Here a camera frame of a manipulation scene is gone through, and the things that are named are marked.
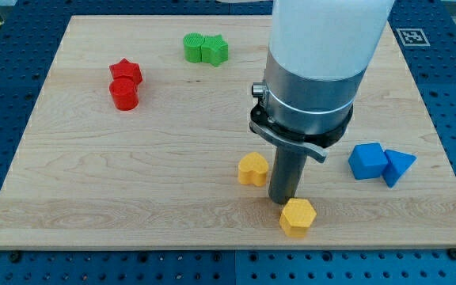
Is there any black clamp with silver lever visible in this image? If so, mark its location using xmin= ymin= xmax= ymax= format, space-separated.
xmin=249 ymin=104 xmax=353 ymax=163

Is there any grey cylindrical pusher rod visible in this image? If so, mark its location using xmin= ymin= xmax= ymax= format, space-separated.
xmin=268 ymin=147 xmax=307 ymax=204

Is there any yellow hexagon block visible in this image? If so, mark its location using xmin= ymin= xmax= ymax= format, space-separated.
xmin=279 ymin=198 xmax=317 ymax=238

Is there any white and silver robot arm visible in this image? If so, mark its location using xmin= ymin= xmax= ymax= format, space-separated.
xmin=249 ymin=0 xmax=394 ymax=204

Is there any yellow heart block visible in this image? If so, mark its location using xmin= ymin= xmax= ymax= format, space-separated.
xmin=237 ymin=152 xmax=269 ymax=187

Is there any blue cube block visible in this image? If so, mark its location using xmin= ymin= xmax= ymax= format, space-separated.
xmin=348 ymin=142 xmax=388 ymax=180

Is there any green star block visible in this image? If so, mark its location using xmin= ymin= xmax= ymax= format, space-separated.
xmin=200 ymin=35 xmax=229 ymax=67

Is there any green cylinder block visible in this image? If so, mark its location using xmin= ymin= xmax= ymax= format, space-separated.
xmin=183 ymin=32 xmax=205 ymax=63

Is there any blue triangle block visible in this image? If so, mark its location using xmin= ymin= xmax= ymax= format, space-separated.
xmin=382 ymin=150 xmax=416 ymax=188

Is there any wooden board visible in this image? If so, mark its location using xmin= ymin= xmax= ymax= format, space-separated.
xmin=0 ymin=16 xmax=456 ymax=251

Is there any red cylinder block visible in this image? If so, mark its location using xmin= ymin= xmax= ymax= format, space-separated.
xmin=109 ymin=78 xmax=139 ymax=111

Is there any red star block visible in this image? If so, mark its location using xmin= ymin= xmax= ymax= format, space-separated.
xmin=109 ymin=58 xmax=143 ymax=86

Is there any white fiducial marker tag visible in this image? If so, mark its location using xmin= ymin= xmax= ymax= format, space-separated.
xmin=396 ymin=28 xmax=430 ymax=47

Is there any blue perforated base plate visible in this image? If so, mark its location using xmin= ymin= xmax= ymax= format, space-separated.
xmin=0 ymin=0 xmax=456 ymax=284

